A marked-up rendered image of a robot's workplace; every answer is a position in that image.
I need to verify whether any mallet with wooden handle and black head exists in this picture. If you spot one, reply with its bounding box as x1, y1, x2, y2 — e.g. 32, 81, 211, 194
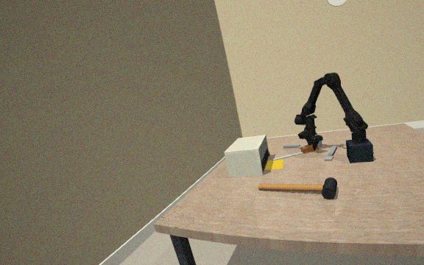
258, 177, 337, 199

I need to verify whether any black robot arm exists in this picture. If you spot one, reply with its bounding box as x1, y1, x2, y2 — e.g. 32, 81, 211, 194
294, 72, 368, 144

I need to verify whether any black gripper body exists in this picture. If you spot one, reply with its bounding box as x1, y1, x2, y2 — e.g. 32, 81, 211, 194
305, 125, 323, 142

